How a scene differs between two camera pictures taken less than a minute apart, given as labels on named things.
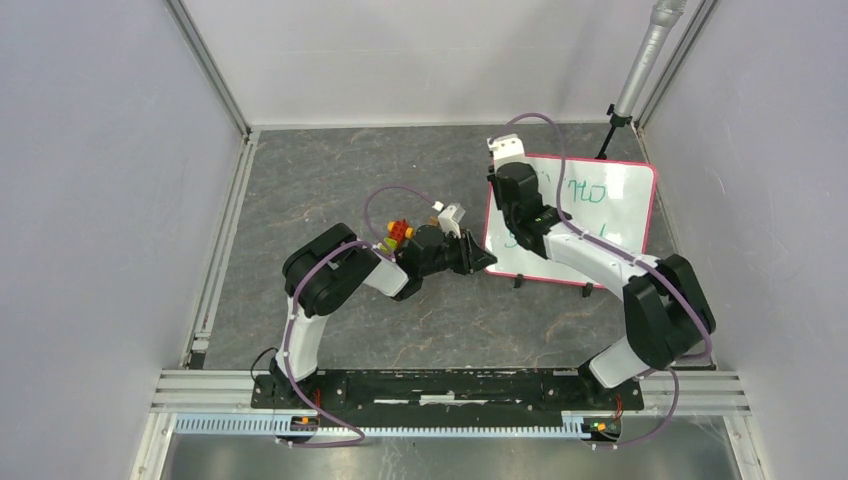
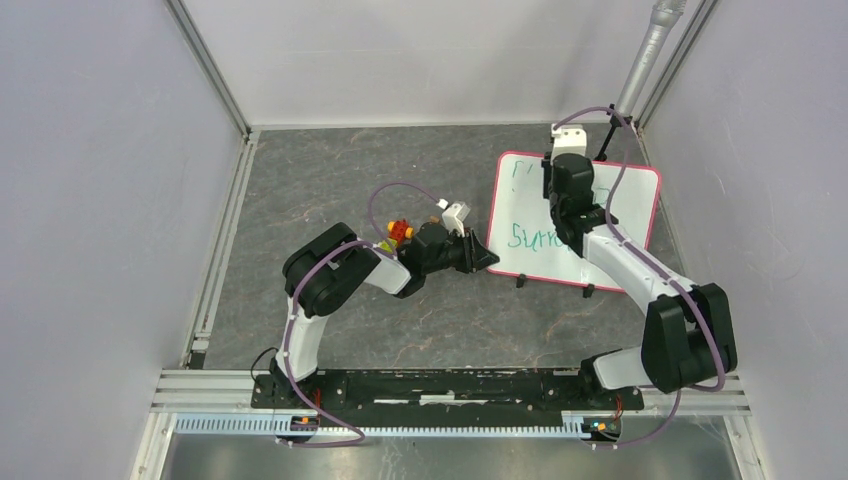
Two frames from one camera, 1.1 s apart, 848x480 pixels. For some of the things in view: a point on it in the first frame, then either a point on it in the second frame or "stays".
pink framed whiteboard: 608,201 stays
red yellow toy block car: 398,231 stays
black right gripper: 493,177 -> 545,169
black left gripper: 472,257 stays
